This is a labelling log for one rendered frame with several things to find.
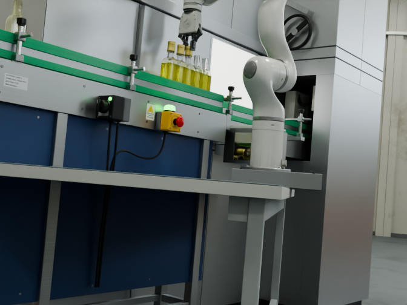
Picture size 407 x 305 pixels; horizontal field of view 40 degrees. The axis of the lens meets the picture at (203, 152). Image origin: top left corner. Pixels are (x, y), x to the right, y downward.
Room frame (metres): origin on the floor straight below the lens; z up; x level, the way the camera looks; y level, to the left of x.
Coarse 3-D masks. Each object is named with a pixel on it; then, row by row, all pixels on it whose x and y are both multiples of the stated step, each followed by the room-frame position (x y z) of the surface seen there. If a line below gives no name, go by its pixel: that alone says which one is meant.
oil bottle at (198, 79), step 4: (196, 68) 2.45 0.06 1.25; (200, 68) 2.47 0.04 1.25; (196, 72) 2.45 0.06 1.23; (200, 72) 2.46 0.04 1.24; (196, 76) 2.45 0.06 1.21; (200, 76) 2.47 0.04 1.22; (196, 80) 2.45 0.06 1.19; (200, 80) 2.47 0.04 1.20; (196, 84) 2.45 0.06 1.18; (200, 84) 2.47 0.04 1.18
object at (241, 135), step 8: (232, 128) 2.47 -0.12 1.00; (240, 128) 2.44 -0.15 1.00; (248, 128) 2.41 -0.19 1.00; (232, 136) 2.47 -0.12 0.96; (240, 136) 2.44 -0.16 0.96; (248, 136) 2.41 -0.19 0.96; (216, 144) 2.53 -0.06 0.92; (224, 144) 2.50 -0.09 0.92; (232, 144) 2.46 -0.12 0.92; (240, 144) 2.44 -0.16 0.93; (248, 144) 2.41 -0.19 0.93; (216, 152) 2.53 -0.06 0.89; (224, 152) 2.49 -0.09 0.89; (232, 152) 2.46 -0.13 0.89; (240, 152) 2.43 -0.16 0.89; (248, 152) 2.41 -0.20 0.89; (224, 160) 2.49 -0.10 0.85; (232, 160) 2.46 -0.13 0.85; (240, 160) 2.43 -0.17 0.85; (248, 160) 2.40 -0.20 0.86
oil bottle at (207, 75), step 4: (204, 68) 2.51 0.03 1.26; (204, 72) 2.49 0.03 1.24; (208, 72) 2.51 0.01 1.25; (204, 76) 2.49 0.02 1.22; (208, 76) 2.51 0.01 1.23; (204, 80) 2.49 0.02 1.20; (208, 80) 2.51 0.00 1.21; (204, 84) 2.49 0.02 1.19; (208, 84) 2.51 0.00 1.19; (204, 88) 2.49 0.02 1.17; (208, 88) 2.52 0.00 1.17
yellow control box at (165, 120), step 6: (156, 114) 2.08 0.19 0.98; (162, 114) 2.06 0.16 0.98; (168, 114) 2.04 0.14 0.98; (174, 114) 2.06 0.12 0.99; (180, 114) 2.08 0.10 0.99; (156, 120) 2.08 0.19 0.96; (162, 120) 2.06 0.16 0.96; (168, 120) 2.04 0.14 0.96; (174, 120) 2.05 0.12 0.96; (156, 126) 2.08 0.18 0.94; (162, 126) 2.06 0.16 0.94; (168, 126) 2.04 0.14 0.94; (174, 126) 2.06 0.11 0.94
